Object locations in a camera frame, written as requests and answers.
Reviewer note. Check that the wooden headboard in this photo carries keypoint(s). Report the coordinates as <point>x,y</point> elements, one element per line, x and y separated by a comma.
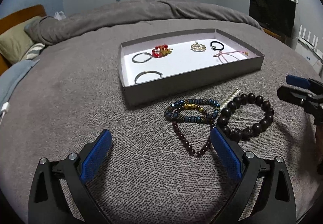
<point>27,12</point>

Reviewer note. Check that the white cabinet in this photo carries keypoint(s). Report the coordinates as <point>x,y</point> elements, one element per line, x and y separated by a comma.
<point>307,58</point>

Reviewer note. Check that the grey cardboard box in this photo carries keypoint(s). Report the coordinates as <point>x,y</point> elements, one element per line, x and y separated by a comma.
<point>181,65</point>

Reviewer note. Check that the grey striped pillow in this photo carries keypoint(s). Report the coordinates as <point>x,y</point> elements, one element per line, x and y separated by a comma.
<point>34,49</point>

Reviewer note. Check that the grey duvet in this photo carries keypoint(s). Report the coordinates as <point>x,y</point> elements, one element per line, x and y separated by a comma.
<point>126,14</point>

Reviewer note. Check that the light blue cloth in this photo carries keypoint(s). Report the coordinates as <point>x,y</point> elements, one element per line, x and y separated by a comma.
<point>12,75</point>

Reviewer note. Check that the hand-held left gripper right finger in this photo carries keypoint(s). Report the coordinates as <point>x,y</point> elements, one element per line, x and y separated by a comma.
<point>225,154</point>

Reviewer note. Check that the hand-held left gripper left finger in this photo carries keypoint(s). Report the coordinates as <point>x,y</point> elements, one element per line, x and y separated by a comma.
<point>97,157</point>

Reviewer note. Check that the wooden television stand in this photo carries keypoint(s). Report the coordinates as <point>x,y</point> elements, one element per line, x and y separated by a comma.
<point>275,33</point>

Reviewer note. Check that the white plastic bag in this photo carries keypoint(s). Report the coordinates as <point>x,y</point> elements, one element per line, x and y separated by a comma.
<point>60,15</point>

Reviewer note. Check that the olive pillow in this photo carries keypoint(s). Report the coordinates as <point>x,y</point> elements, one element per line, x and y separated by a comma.
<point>15,39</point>

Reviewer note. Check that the grey knit blanket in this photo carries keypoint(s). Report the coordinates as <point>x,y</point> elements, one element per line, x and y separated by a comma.
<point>75,87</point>

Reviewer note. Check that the black television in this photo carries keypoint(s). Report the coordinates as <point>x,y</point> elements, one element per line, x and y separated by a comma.
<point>271,10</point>

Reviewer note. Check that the white router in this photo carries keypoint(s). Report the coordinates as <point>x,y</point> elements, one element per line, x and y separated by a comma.
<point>310,42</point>

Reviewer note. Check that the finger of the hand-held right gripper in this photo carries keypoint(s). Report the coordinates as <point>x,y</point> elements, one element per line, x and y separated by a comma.
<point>297,81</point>
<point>287,94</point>

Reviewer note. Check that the silver bangle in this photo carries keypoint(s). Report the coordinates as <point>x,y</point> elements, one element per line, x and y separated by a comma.
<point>133,56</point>
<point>136,78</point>

